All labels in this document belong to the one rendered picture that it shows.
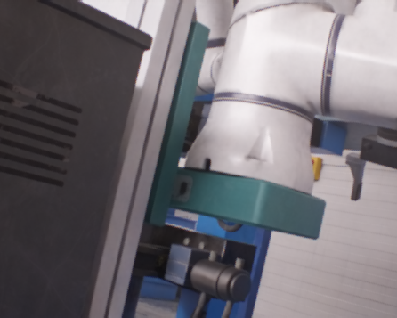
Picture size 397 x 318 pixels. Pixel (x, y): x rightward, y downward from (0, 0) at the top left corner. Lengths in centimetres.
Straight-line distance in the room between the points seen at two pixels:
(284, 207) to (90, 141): 29
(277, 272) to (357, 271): 67
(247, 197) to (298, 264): 343
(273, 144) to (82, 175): 29
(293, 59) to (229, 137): 14
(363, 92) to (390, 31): 9
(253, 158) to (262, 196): 6
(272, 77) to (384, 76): 15
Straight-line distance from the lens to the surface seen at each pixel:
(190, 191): 87
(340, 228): 405
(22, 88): 61
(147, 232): 218
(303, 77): 86
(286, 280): 429
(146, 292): 466
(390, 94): 85
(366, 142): 138
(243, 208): 81
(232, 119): 86
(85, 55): 65
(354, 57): 85
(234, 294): 188
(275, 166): 83
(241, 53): 88
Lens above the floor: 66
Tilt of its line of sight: 6 degrees up
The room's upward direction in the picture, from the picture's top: 13 degrees clockwise
